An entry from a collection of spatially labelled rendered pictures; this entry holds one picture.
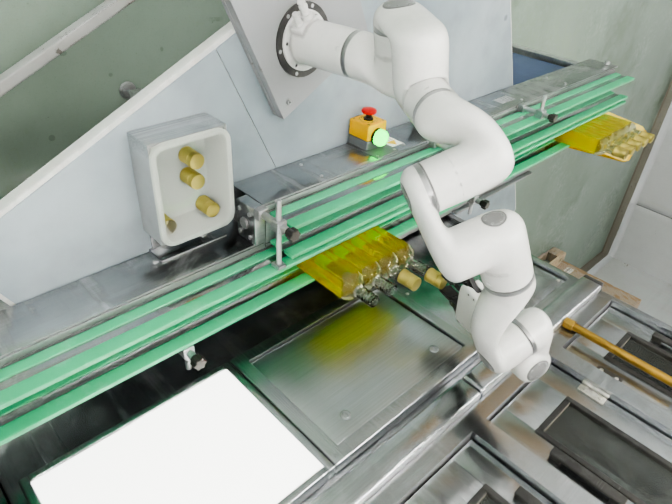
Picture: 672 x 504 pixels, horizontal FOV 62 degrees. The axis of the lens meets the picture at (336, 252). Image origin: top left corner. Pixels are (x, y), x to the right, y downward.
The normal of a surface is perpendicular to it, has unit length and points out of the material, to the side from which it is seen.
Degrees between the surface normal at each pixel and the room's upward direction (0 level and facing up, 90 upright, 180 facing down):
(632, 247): 90
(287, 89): 4
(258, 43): 4
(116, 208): 0
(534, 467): 90
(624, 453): 90
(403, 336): 90
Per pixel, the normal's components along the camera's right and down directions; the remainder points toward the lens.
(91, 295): 0.06, -0.81
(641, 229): -0.73, 0.36
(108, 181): 0.69, 0.45
